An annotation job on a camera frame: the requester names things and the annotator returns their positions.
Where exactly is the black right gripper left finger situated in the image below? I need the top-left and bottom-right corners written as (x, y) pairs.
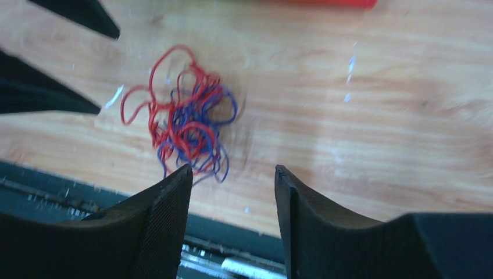
top-left (1, 164), bottom-right (193, 278)

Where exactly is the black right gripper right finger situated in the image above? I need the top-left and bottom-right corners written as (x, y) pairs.
top-left (274, 165), bottom-right (492, 278)

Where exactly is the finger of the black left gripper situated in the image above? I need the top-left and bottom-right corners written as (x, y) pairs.
top-left (30, 0), bottom-right (120, 40)
top-left (1, 51), bottom-right (101, 115)

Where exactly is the red plastic bin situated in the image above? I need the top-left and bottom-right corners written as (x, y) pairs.
top-left (281, 0), bottom-right (378, 9)

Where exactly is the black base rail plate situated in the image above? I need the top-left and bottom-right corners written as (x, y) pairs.
top-left (1, 162), bottom-right (286, 278)

